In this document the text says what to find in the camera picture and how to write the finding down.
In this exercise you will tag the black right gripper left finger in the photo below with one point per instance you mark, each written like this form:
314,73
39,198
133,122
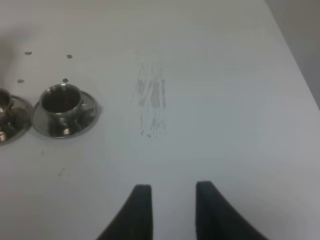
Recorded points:
134,221

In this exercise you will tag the right stainless steel teacup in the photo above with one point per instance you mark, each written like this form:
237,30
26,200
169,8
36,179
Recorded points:
62,102

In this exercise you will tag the left stainless steel saucer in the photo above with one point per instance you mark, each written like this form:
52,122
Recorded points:
18,122

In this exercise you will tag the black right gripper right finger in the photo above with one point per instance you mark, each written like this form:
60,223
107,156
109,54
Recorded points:
216,219

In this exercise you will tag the left stainless steel teacup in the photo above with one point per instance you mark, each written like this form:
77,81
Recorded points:
5,103

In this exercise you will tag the stainless steel saucer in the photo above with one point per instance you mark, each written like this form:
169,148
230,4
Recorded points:
48,127
18,122

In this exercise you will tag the stainless steel teacup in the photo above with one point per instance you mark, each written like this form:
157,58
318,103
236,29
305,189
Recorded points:
5,103
62,102

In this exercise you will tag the right stainless steel saucer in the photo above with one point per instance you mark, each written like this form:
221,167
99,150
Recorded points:
48,127

